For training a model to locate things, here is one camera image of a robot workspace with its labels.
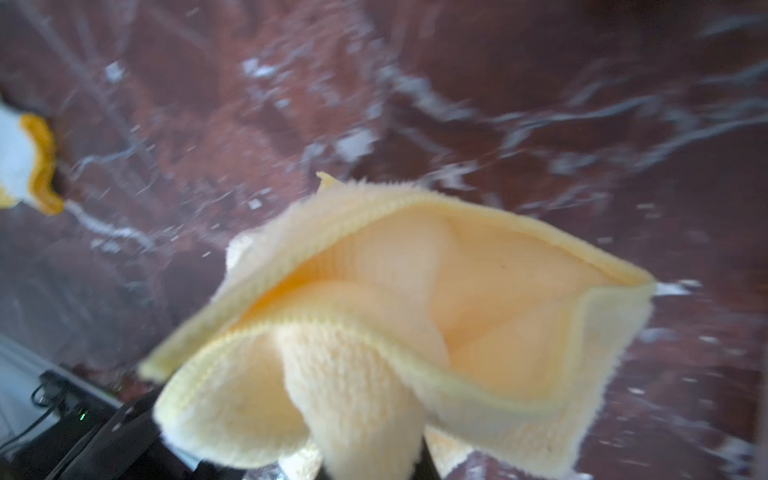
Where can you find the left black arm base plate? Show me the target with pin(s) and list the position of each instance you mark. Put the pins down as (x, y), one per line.
(93, 436)

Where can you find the yellow microfiber cloth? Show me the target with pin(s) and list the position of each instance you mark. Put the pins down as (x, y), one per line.
(370, 323)

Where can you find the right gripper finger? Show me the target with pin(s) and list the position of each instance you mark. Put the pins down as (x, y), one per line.
(425, 468)

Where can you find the yellow white work glove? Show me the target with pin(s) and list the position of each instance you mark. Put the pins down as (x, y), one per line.
(28, 162)

